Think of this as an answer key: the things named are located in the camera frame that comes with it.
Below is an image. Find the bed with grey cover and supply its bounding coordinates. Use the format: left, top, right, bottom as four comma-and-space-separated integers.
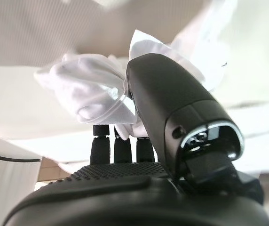
0, 0, 196, 68

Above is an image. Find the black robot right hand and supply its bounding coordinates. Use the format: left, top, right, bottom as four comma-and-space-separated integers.
2, 53, 269, 226

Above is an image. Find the pale grey piped bed sheet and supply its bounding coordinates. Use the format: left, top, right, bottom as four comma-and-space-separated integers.
0, 56, 269, 226

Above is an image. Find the white garment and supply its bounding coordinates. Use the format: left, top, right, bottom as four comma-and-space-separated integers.
33, 0, 240, 142

